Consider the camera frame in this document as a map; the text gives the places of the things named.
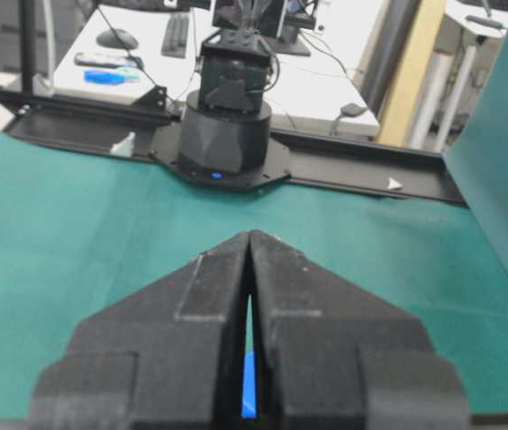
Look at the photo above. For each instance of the black computer keyboard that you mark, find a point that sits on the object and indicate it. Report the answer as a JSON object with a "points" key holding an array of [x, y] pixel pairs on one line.
{"points": [[175, 37]]}

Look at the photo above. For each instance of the blue tape dispenser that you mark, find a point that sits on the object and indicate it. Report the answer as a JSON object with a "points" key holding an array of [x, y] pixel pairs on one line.
{"points": [[108, 78]]}

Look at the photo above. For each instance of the black computer mouse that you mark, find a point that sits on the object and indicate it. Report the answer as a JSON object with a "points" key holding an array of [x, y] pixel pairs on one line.
{"points": [[117, 39]]}

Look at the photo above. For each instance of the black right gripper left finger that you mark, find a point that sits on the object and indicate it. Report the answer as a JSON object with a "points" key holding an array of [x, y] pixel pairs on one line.
{"points": [[169, 356]]}

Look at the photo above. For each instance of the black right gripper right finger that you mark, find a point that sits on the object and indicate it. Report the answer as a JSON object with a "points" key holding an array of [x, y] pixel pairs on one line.
{"points": [[335, 356]]}

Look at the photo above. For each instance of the blue plastic gear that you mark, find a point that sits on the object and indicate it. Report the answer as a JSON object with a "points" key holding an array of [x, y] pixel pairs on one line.
{"points": [[249, 399]]}

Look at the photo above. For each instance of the white office desk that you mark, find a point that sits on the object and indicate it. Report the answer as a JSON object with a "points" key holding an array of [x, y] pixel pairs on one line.
{"points": [[230, 72]]}

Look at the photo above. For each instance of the dark remote control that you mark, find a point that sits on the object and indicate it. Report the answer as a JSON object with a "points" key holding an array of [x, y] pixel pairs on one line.
{"points": [[101, 60]]}

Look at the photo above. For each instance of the black vertical frame post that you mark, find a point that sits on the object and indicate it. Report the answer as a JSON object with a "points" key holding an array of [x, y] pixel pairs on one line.
{"points": [[27, 44]]}

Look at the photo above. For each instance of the green table mat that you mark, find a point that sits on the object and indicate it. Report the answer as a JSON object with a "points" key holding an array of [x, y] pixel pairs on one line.
{"points": [[79, 232]]}

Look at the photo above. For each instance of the black aluminium frame rail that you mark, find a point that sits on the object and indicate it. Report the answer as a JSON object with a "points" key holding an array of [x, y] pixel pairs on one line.
{"points": [[91, 127]]}

